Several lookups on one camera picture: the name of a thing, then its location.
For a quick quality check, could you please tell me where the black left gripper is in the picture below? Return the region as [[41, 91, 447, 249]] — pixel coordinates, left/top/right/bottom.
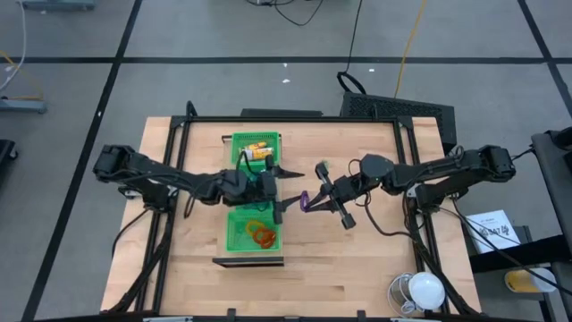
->
[[248, 154, 306, 225]]

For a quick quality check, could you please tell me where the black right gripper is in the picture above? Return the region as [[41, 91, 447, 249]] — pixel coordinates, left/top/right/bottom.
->
[[307, 161, 366, 231]]

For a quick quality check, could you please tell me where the yellow pack with white barcode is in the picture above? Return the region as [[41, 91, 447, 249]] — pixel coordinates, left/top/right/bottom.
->
[[243, 148, 274, 162]]

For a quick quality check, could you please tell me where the yellow rubber band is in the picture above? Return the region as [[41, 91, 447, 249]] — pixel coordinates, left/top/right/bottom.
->
[[244, 219, 265, 237]]

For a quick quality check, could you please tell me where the narrow green plastic basket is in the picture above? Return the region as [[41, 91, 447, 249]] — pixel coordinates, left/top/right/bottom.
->
[[232, 162, 274, 212]]

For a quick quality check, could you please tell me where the small green plastic basket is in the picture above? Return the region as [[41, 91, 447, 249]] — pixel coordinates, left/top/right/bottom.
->
[[231, 131, 282, 174]]

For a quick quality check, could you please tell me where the large green plastic basket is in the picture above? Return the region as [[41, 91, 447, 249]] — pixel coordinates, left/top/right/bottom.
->
[[225, 209, 282, 253]]

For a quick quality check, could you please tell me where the white dome lamp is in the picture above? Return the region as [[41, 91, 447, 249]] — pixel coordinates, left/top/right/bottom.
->
[[407, 270, 447, 311]]

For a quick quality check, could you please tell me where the white printed paper sheet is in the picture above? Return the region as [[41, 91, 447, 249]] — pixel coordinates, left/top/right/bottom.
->
[[464, 208, 522, 255]]

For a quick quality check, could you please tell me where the yellow bottle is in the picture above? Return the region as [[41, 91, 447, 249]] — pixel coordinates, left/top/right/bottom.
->
[[503, 267, 558, 294]]

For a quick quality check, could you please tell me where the black side cart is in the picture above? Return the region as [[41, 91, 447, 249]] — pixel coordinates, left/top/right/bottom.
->
[[468, 127, 572, 322]]

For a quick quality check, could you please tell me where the grey furniture foot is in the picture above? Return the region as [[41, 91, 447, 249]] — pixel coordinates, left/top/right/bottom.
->
[[0, 97, 49, 114], [17, 0, 97, 12]]

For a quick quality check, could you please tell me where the black caster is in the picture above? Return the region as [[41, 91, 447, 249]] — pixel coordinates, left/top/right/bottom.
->
[[0, 139, 20, 163]]

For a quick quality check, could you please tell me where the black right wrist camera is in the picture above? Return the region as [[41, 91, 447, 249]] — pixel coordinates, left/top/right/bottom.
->
[[359, 154, 396, 184]]

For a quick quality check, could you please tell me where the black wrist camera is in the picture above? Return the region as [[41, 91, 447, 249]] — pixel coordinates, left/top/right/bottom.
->
[[359, 154, 396, 184], [221, 168, 249, 198]]

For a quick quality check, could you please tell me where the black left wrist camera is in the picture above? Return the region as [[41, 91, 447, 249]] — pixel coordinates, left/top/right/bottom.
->
[[221, 168, 249, 198]]

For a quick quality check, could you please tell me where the wooden stand with black frame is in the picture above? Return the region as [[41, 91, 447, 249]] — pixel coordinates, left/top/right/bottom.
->
[[213, 131, 286, 268]]

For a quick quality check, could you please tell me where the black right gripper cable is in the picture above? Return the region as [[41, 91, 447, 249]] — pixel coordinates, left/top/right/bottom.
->
[[347, 158, 415, 239]]

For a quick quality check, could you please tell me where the white cord bundle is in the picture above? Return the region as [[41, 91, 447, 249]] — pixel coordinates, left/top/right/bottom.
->
[[386, 272, 419, 317]]

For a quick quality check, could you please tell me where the black hanging cable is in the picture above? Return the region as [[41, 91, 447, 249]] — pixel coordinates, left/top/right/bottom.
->
[[335, 0, 368, 96]]

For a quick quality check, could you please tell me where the black floor cable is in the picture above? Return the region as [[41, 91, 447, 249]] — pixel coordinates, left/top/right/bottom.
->
[[245, 0, 326, 27]]

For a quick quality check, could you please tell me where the thick yellow cable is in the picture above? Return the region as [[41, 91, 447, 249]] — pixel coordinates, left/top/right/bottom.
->
[[392, 0, 429, 98]]

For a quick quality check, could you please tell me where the white floor cable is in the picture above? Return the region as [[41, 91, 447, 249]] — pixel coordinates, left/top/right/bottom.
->
[[0, 0, 28, 90]]

